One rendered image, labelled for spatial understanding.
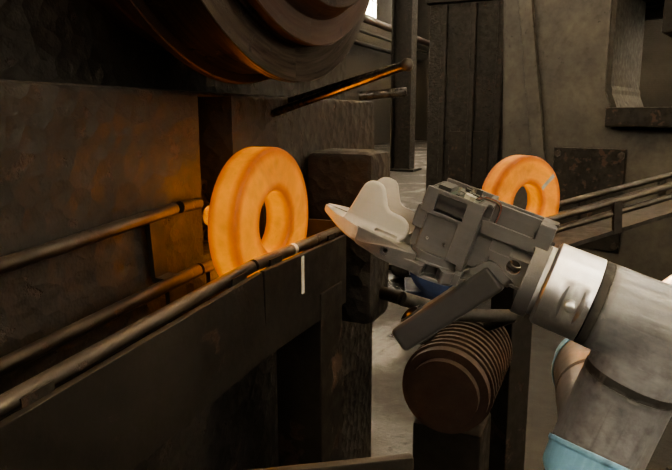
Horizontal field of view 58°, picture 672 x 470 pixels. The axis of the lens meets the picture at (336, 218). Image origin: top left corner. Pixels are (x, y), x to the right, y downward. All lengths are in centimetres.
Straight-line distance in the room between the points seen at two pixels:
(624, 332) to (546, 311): 6
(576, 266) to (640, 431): 14
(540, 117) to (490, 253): 273
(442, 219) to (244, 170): 19
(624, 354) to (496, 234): 14
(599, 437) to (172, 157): 45
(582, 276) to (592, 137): 270
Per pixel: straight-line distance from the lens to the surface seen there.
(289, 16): 57
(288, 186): 65
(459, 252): 53
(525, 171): 101
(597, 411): 55
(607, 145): 319
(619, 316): 53
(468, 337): 91
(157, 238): 58
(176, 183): 61
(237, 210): 57
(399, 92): 65
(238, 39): 53
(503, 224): 55
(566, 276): 52
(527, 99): 329
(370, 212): 56
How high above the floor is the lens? 85
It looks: 10 degrees down
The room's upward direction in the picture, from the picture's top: straight up
